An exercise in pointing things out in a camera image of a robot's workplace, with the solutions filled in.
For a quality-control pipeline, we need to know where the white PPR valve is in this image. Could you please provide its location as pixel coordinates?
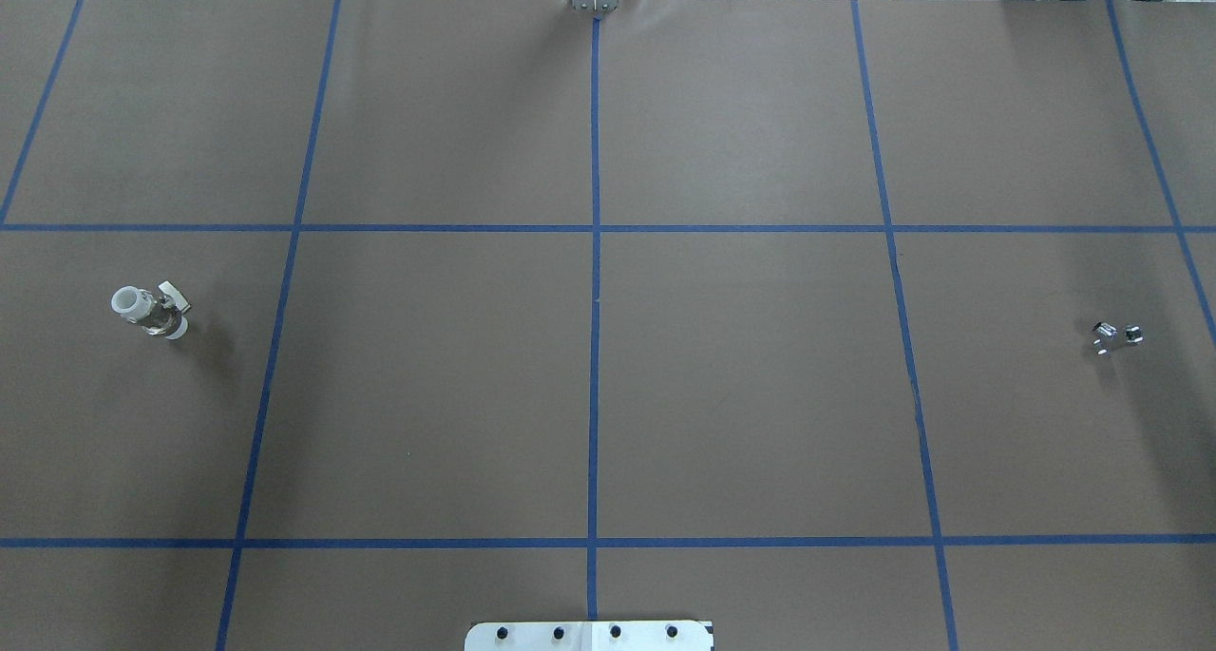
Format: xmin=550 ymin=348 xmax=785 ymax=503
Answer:
xmin=109 ymin=281 xmax=191 ymax=339

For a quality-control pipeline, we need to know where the small chrome pipe fitting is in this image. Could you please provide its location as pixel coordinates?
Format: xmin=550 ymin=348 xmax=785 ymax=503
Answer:
xmin=1091 ymin=321 xmax=1144 ymax=355

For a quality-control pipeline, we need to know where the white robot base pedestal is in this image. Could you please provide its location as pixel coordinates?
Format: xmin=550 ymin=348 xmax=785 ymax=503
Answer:
xmin=465 ymin=621 xmax=715 ymax=650

